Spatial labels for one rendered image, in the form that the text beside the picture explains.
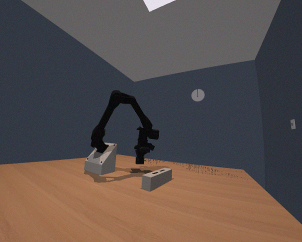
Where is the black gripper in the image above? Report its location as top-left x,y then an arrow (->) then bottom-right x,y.
134,137 -> 150,163

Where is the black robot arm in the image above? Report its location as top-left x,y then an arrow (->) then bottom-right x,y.
90,90 -> 159,153

